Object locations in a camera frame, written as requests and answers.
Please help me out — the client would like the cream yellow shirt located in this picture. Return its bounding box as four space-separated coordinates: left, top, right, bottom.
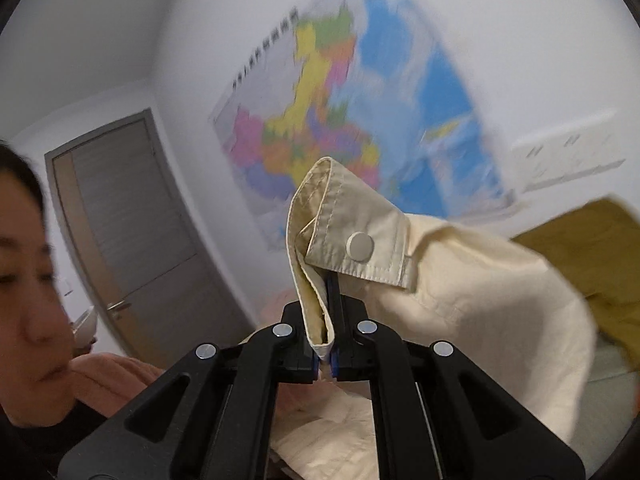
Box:
271 157 596 479

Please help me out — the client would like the folded pink garment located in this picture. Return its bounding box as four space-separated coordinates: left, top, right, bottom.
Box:
70 353 164 417

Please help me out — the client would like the grey wooden door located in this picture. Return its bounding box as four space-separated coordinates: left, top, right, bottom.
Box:
46 110 253 368

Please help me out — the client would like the person head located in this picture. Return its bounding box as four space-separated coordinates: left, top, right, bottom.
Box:
0 142 109 480

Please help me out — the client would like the olive green garment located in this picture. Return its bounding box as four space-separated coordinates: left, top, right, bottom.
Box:
513 198 640 370

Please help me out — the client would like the white wall socket panel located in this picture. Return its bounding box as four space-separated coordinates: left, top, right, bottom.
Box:
512 138 564 192

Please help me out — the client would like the colourful wall map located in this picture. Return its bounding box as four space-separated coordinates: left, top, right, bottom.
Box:
210 0 515 250

